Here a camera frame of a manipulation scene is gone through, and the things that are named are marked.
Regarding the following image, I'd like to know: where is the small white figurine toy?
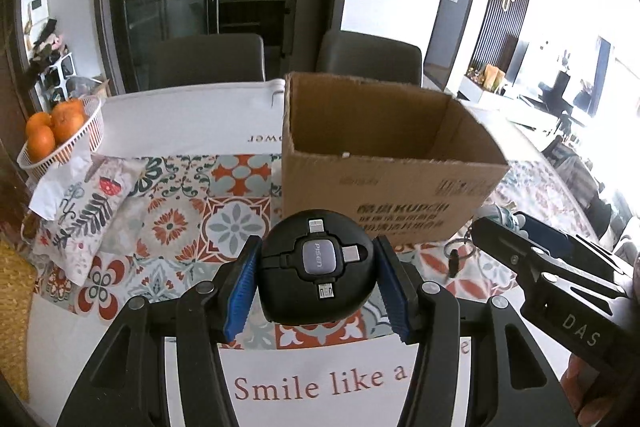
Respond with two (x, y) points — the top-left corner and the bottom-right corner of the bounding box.
(473, 204), (525, 232)

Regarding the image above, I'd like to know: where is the brown cardboard box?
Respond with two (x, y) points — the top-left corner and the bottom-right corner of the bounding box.
(282, 72), (509, 245)

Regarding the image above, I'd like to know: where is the dark chair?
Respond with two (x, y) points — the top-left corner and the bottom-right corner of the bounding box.
(316, 29), (422, 87)
(148, 34), (266, 90)

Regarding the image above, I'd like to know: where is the black round cable hub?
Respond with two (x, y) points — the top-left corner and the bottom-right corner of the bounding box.
(256, 209), (378, 326)

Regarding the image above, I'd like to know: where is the orange fruit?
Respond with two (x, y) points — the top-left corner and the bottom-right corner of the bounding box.
(27, 126), (56, 162)
(51, 98), (87, 144)

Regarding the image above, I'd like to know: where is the dark interior door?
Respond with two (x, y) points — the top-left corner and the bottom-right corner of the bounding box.
(423, 0), (473, 90)

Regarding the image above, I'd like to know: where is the dark chair right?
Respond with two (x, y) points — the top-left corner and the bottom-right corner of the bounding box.
(316, 29), (422, 87)

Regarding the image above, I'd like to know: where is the yellow woven basket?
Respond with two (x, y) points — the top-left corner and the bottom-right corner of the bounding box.
(0, 239), (36, 401)

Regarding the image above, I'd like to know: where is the white cluttered shelf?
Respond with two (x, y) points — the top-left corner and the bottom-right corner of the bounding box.
(24, 18), (77, 110)

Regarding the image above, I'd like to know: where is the small black keyring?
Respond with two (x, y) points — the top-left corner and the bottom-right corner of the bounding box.
(444, 237), (477, 279)

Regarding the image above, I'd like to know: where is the dark slatted wall panel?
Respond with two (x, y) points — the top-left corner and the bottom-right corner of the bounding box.
(469, 0), (529, 72)

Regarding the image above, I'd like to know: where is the orange fruit left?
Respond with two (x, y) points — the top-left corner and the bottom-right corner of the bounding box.
(27, 126), (56, 162)

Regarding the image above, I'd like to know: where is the patterned tissue pouch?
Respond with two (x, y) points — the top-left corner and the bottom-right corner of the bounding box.
(32, 155), (145, 286)

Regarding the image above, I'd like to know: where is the white fruit basket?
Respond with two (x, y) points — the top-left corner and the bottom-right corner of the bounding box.
(16, 95), (104, 183)

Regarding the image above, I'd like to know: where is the person's right hand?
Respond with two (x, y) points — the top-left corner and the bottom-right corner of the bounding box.
(560, 250), (640, 421)

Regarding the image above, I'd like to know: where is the dark chair left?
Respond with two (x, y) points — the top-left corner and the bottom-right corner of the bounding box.
(148, 34), (266, 90)

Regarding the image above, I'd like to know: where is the orange fruit right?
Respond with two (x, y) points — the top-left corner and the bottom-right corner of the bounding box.
(51, 98), (87, 144)

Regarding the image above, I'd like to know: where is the patterned table runner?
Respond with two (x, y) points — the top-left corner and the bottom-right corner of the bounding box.
(34, 155), (598, 350)

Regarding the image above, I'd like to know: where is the white tv console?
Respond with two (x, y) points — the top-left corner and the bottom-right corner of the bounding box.
(457, 76), (522, 105)

